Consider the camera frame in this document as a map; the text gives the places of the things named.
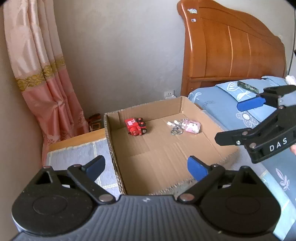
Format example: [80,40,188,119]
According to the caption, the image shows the dark green remote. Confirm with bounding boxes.
[237,81,259,94]

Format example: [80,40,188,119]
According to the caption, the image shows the pink orange curtain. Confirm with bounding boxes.
[3,1,89,162]

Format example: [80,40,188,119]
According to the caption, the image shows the wooden headboard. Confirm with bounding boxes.
[177,1,287,96]

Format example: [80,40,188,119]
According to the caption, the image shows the blue floral pillow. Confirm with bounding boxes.
[215,75,296,130]

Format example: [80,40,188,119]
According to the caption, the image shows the white wall socket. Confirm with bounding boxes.
[164,90,176,99]

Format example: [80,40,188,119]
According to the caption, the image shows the brown cardboard box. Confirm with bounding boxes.
[104,96,239,195]

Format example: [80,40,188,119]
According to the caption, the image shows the red toy train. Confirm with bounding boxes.
[125,118,147,136]

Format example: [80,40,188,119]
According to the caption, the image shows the grey checked bed sheet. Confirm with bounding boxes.
[45,138,120,199]

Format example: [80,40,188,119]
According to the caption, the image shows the pink keychain charm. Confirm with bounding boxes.
[166,118,201,135]

